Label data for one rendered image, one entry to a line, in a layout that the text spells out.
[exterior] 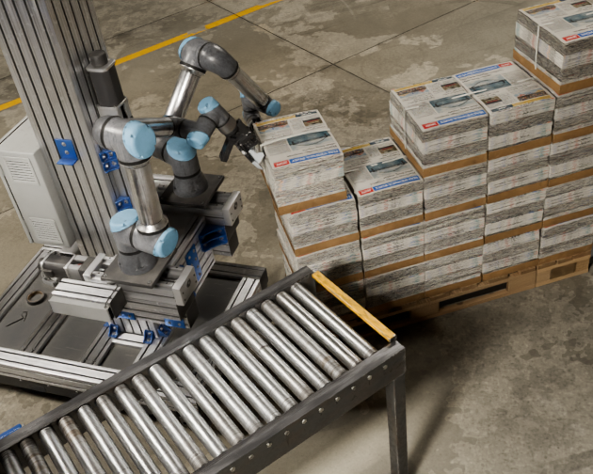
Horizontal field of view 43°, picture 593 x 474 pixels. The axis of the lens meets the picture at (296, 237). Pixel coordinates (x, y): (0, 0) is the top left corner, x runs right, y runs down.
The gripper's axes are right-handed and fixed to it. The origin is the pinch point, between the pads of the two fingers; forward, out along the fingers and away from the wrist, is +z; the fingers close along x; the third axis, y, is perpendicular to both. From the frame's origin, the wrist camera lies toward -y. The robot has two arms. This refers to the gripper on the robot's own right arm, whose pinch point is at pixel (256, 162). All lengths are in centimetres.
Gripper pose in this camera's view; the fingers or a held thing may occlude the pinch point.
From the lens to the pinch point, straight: 307.0
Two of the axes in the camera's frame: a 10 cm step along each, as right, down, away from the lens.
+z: 5.7, 5.4, 6.2
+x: -2.7, -5.9, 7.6
